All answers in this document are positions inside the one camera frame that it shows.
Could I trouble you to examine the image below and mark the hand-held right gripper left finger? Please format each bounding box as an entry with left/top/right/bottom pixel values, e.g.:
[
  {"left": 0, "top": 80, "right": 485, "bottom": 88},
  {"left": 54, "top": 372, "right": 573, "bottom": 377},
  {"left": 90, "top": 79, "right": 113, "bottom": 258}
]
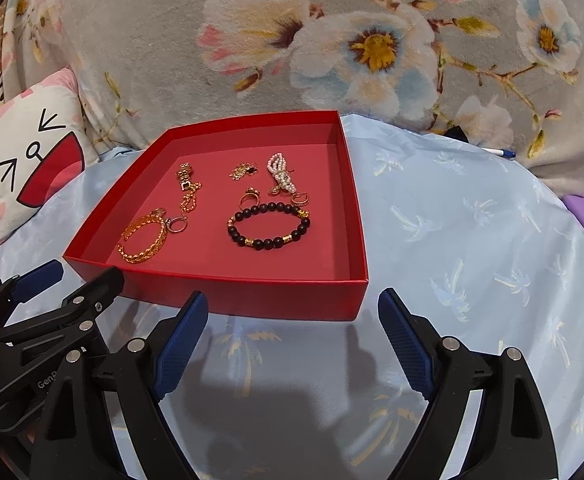
[{"left": 29, "top": 291, "right": 210, "bottom": 480}]

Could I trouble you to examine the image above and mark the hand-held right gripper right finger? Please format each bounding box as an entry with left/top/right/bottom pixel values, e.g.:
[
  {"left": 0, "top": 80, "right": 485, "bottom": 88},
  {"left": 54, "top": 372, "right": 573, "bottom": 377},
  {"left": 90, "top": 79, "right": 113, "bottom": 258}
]
[{"left": 378, "top": 287, "right": 559, "bottom": 480}]

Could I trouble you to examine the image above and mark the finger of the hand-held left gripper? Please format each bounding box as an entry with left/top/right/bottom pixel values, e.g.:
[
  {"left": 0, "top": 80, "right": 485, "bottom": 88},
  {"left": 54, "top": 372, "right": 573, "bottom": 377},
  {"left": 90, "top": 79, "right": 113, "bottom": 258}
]
[
  {"left": 0, "top": 266, "right": 125, "bottom": 367},
  {"left": 0, "top": 259, "right": 66, "bottom": 331}
]

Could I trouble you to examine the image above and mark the gold braided bangle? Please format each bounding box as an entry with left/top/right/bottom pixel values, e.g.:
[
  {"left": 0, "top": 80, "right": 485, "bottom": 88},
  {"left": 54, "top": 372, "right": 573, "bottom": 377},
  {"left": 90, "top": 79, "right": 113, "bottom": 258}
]
[{"left": 117, "top": 212, "right": 169, "bottom": 265}]

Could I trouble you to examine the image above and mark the red cardboard box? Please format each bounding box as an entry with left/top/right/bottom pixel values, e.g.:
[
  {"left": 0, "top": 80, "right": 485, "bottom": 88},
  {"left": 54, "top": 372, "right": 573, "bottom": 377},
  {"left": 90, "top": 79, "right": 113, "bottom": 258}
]
[{"left": 62, "top": 109, "right": 370, "bottom": 322}]

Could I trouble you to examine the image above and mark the chunky gold chain bracelet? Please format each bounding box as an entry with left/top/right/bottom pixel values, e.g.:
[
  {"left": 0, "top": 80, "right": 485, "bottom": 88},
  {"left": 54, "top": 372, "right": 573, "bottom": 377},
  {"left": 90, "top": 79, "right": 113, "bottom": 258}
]
[{"left": 174, "top": 160, "right": 204, "bottom": 215}]

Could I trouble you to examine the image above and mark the black bead bracelet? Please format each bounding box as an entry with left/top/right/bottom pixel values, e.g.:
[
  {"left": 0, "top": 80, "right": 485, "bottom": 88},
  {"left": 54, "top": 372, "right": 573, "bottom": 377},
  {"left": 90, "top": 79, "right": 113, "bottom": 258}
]
[{"left": 226, "top": 201, "right": 313, "bottom": 252}]

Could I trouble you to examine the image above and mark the thin gold pendant chain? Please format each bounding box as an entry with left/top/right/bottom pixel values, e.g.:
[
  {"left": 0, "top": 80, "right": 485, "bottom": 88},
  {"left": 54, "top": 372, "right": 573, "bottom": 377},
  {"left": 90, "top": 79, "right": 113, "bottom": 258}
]
[{"left": 239, "top": 186, "right": 263, "bottom": 210}]

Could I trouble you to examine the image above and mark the light blue palm-print cloth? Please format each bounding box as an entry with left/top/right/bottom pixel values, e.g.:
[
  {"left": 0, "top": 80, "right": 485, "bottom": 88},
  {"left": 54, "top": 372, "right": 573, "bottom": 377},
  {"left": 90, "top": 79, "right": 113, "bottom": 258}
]
[{"left": 0, "top": 112, "right": 584, "bottom": 480}]

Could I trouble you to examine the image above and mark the white cat face pillow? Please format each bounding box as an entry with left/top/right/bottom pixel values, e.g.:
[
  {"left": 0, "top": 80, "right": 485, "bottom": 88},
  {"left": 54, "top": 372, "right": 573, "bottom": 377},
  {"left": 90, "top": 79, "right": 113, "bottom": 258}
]
[{"left": 0, "top": 67, "right": 100, "bottom": 256}]

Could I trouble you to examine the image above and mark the grey floral blanket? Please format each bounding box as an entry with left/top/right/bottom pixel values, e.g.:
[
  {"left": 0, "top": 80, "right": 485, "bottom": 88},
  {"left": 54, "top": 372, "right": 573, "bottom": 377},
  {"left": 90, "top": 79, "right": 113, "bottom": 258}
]
[{"left": 2, "top": 0, "right": 584, "bottom": 201}]

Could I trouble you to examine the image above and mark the pearl bracelet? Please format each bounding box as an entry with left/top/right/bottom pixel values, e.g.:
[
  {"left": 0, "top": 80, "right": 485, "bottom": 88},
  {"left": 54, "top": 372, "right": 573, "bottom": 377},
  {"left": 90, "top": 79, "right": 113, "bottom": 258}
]
[{"left": 266, "top": 152, "right": 298, "bottom": 196}]

